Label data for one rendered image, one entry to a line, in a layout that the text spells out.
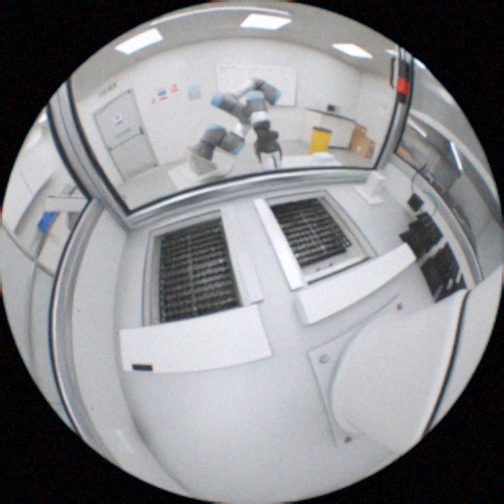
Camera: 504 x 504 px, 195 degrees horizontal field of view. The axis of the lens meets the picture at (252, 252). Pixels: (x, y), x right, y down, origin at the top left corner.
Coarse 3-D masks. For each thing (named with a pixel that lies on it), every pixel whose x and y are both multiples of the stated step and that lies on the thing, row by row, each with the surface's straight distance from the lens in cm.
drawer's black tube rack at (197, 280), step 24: (192, 240) 41; (216, 240) 37; (168, 264) 39; (192, 264) 36; (216, 264) 33; (168, 288) 36; (192, 288) 33; (216, 288) 31; (168, 312) 34; (192, 312) 35; (216, 312) 30
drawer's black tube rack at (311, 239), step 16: (272, 208) 43; (288, 208) 44; (304, 208) 50; (320, 208) 47; (288, 224) 39; (304, 224) 42; (320, 224) 42; (336, 224) 45; (288, 240) 36; (304, 240) 37; (320, 240) 38; (336, 240) 45; (304, 256) 38; (320, 256) 36
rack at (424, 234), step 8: (416, 216) 47; (424, 216) 52; (408, 224) 49; (416, 224) 52; (424, 224) 48; (432, 224) 54; (408, 232) 56; (416, 232) 48; (424, 232) 53; (432, 232) 49; (440, 232) 56; (408, 240) 52; (416, 240) 57; (424, 240) 50; (432, 240) 47; (440, 240) 52; (416, 248) 54; (424, 248) 48; (416, 256) 51
